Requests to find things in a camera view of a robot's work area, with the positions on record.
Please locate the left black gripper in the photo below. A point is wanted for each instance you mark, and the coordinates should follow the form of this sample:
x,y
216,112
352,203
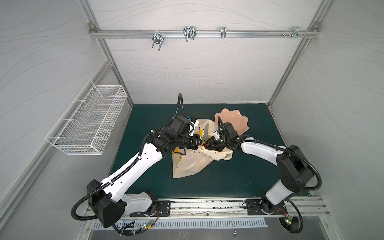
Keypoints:
x,y
194,144

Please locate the aluminium top crossbar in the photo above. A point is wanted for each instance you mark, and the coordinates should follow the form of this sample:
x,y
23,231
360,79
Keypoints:
x,y
201,34

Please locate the metal hook clamp middle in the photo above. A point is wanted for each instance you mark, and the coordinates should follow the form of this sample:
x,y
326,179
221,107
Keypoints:
x,y
189,33

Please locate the white slotted cable duct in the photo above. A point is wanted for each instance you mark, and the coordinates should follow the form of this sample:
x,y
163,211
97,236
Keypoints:
x,y
205,223

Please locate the metal bracket clamp right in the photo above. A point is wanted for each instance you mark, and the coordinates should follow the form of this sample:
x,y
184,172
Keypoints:
x,y
296,34

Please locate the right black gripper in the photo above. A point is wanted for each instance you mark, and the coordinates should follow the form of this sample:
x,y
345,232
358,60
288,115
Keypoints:
x,y
216,142

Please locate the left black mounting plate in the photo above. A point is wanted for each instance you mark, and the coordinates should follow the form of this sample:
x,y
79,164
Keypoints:
x,y
159,208

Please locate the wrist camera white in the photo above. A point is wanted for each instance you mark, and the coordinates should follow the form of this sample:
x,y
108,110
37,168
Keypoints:
x,y
216,135
193,123

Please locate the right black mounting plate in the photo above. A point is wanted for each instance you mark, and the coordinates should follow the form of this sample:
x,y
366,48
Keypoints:
x,y
265,207

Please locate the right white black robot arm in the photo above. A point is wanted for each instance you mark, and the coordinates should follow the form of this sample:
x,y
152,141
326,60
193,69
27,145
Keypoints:
x,y
296,173

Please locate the cream banana-print plastic bag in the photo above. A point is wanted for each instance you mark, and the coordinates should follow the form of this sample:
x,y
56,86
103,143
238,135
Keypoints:
x,y
187,162

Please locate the white wire basket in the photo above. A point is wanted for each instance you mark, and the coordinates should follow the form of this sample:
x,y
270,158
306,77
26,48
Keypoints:
x,y
86,125

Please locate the black mounting plate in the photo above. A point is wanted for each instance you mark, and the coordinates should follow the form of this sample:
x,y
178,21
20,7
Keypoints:
x,y
265,207
159,208

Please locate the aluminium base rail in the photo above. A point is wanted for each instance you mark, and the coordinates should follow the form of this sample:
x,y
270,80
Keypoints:
x,y
183,208

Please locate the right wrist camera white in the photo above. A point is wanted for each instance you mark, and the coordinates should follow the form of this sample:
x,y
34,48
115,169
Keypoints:
x,y
216,135

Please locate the metal hook clamp small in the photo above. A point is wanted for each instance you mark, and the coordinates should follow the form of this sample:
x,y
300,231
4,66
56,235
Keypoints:
x,y
223,32

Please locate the metal hook clamp left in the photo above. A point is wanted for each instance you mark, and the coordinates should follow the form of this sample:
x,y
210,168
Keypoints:
x,y
158,39

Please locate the pink scalloped fruit bowl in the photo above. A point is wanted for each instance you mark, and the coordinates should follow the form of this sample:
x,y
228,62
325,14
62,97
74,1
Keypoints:
x,y
238,121

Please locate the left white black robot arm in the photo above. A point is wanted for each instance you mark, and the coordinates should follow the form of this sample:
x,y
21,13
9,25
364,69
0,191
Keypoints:
x,y
104,200

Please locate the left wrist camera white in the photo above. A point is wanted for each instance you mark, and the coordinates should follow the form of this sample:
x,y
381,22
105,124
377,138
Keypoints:
x,y
193,123

